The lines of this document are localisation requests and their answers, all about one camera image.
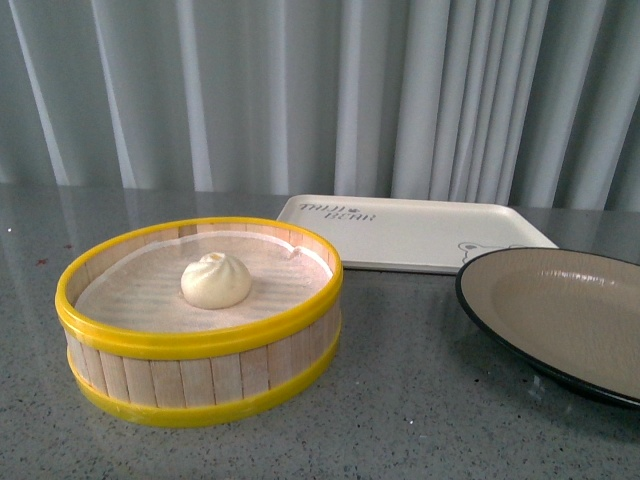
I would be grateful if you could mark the white steamed bun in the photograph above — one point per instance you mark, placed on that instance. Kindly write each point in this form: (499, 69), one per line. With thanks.
(216, 281)

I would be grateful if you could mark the beige plate with black rim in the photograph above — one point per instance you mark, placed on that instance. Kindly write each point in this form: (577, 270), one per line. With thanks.
(574, 316)

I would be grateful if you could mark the cream rectangular serving tray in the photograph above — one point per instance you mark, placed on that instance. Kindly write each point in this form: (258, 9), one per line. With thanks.
(410, 235)

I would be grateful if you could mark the white steamer liner cloth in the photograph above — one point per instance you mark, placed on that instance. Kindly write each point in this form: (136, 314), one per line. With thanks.
(142, 291)

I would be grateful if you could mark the yellow-rimmed bamboo steamer basket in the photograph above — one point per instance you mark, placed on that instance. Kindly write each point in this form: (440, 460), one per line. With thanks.
(193, 379)

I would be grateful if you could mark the grey pleated curtain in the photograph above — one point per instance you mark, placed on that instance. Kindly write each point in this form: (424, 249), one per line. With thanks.
(527, 103)

